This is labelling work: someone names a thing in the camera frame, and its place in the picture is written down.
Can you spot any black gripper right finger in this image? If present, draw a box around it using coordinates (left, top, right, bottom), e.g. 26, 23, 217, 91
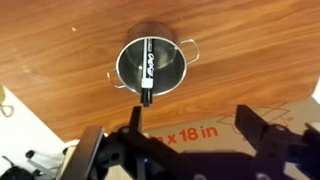
234, 104, 272, 153

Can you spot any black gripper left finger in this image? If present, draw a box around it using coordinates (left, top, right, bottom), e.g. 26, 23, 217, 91
128, 105, 145, 134

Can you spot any silver pot with handles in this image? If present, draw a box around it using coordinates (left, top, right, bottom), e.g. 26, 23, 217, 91
106, 21, 201, 98

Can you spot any black Expo marker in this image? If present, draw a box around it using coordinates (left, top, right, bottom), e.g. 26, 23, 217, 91
139, 37, 158, 108

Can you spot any grey office chair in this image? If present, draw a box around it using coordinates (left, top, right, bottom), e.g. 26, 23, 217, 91
0, 148, 73, 180

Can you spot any large brown cardboard panel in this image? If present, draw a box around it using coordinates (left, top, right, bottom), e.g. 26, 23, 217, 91
105, 95, 320, 180

